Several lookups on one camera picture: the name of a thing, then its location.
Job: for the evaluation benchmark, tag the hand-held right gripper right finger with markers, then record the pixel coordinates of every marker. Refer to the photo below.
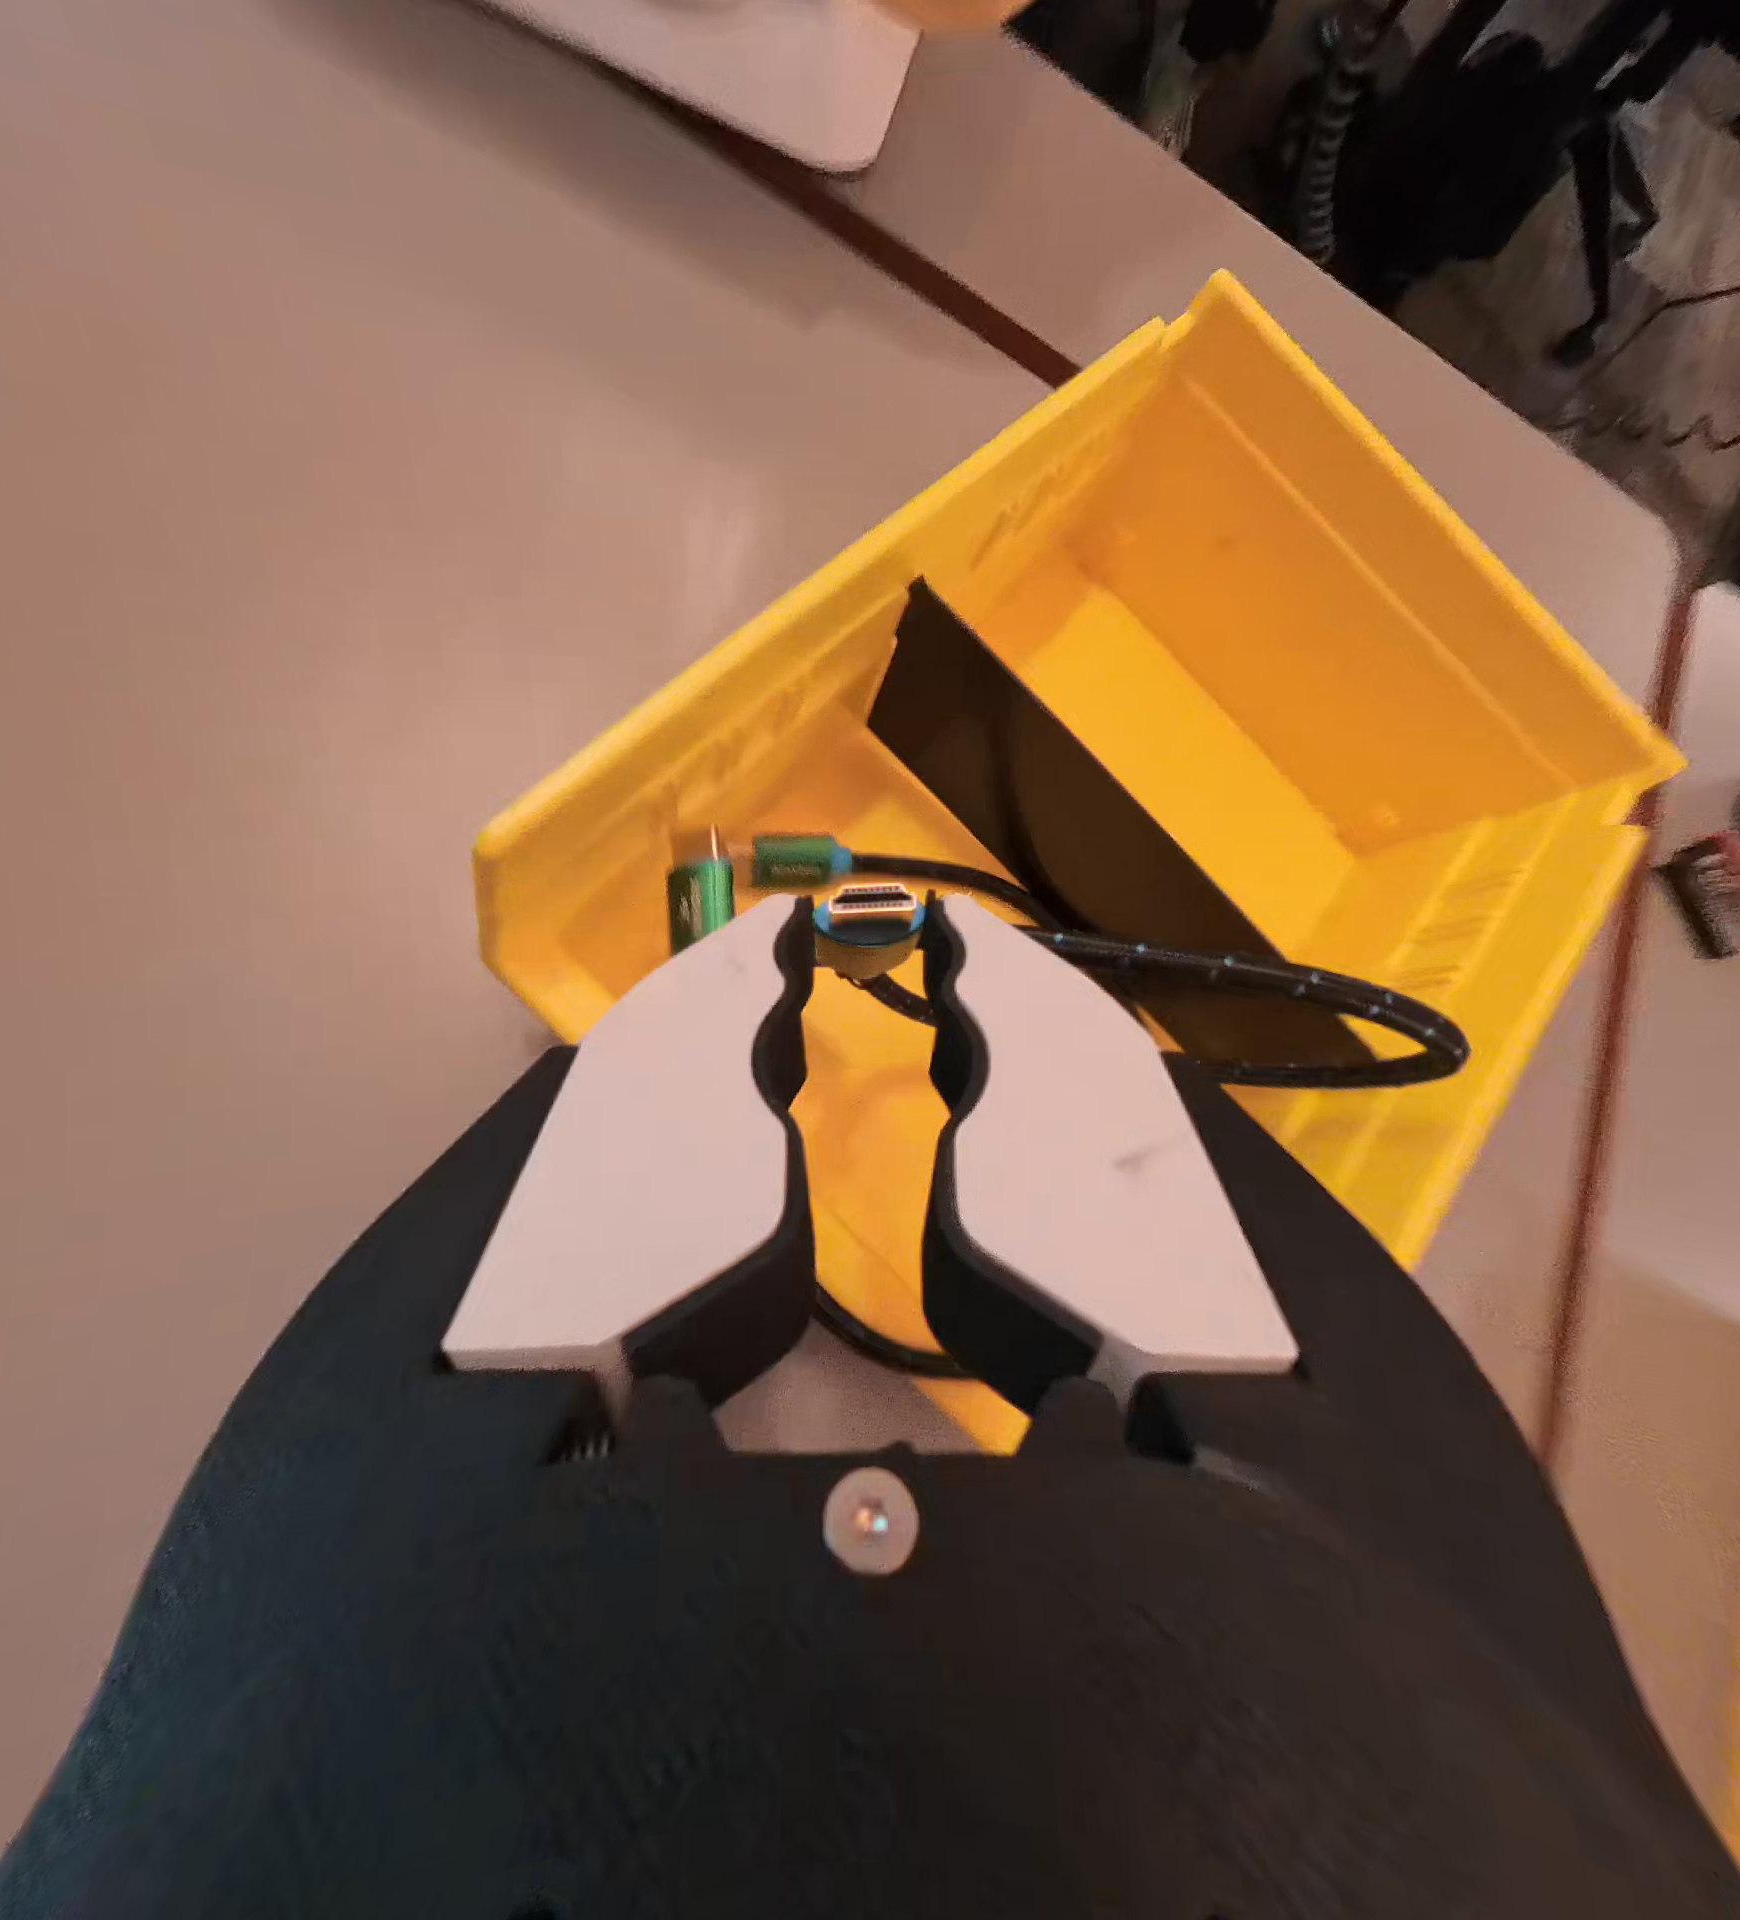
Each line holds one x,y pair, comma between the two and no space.
1109,1185

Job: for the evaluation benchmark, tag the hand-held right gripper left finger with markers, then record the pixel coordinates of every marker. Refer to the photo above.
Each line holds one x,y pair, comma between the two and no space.
631,1172

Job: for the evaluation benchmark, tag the green usb adapter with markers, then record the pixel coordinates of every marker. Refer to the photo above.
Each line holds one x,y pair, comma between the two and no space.
699,904

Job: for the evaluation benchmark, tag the black divider plate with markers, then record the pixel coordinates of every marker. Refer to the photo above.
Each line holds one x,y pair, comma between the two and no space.
991,735

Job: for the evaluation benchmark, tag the small red and black box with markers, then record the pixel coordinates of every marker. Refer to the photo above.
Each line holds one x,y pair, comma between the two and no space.
1716,896

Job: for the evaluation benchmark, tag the white document stand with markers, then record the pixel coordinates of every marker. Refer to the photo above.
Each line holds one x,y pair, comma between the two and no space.
763,78

